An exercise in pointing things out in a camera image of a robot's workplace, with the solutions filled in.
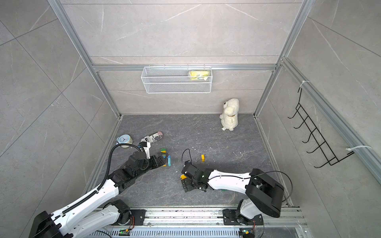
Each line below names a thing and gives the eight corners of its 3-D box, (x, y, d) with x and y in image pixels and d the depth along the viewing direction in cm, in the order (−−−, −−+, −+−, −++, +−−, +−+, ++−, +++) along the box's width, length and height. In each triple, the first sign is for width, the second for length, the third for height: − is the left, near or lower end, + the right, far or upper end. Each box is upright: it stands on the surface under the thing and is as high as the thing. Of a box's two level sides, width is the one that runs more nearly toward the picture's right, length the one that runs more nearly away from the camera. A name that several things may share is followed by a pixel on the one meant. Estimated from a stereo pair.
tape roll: (117, 148, 103) (114, 144, 99) (121, 138, 108) (118, 134, 104) (130, 148, 103) (128, 143, 99) (133, 138, 108) (131, 134, 104)
